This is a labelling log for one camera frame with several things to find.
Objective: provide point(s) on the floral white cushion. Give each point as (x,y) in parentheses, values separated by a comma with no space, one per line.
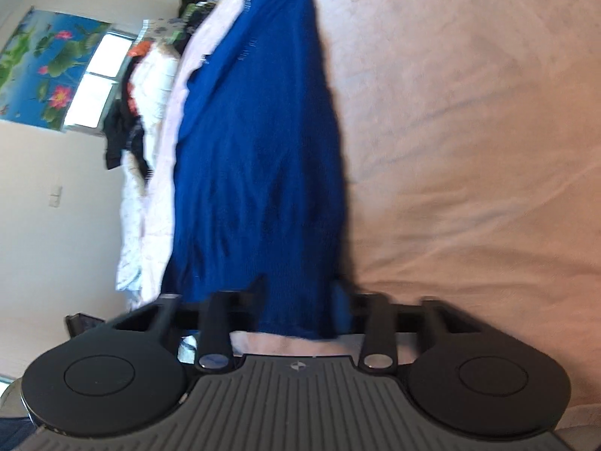
(164,28)

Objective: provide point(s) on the pink floral bed sheet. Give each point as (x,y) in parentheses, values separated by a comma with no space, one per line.
(471,133)

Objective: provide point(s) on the white quilted pillow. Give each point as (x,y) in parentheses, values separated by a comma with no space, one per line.
(152,81)

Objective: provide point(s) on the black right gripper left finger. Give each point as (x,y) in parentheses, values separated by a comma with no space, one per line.
(225,312)

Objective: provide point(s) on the black clothes heap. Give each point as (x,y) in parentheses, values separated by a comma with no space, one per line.
(123,126)

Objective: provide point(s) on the window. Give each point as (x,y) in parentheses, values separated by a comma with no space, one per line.
(98,87)

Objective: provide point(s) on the white wall switch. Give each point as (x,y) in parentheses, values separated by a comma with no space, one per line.
(55,196)

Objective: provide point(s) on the blue knit sweater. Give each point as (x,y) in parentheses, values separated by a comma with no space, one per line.
(259,200)

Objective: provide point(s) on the lotus flower window blind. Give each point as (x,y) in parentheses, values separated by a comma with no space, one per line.
(43,63)

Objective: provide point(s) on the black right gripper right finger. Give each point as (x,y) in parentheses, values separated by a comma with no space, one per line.
(374,316)

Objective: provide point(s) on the orange garment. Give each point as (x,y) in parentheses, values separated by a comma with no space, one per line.
(140,49)

